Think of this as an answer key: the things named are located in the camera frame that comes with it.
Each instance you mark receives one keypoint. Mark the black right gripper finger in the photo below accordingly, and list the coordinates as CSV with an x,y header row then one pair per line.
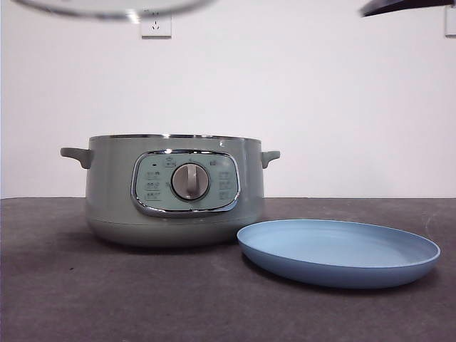
x,y
409,5

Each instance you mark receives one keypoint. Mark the glass lid with green knob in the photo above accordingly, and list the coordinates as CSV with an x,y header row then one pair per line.
x,y
117,10

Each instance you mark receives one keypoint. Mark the light blue round plate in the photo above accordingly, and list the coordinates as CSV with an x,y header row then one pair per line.
x,y
338,256

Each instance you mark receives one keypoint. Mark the pale green electric steamer pot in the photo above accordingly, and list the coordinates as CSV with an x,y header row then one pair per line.
x,y
110,185

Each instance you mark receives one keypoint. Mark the white wall socket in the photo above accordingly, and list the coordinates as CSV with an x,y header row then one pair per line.
x,y
450,25
156,30

